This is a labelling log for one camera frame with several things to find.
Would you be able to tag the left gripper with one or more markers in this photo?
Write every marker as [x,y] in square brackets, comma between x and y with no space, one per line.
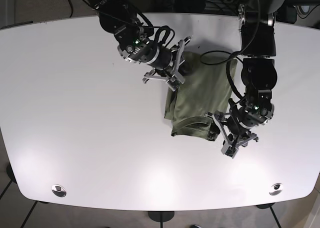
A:
[235,126]

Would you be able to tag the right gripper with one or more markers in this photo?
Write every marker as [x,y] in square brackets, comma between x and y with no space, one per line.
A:
[166,63]

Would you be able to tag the olive green T-shirt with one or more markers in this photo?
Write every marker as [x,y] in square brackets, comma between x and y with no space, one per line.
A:
[206,90]

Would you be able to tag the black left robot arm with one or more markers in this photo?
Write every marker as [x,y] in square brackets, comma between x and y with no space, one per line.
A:
[258,74]

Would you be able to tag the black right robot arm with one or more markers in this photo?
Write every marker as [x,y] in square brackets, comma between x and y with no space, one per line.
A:
[128,24]

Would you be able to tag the right chrome table grommet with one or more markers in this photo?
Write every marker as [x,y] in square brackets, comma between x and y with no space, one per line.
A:
[276,189]

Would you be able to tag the chrome table grommet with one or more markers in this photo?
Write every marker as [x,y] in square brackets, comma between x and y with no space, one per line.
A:
[276,189]
[58,191]

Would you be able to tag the black table base foot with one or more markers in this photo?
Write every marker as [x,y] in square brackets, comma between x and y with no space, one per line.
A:
[161,216]

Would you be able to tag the left chrome table grommet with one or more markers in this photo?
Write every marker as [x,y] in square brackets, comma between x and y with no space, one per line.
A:
[58,191]

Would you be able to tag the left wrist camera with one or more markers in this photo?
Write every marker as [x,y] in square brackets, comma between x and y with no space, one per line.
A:
[229,150]

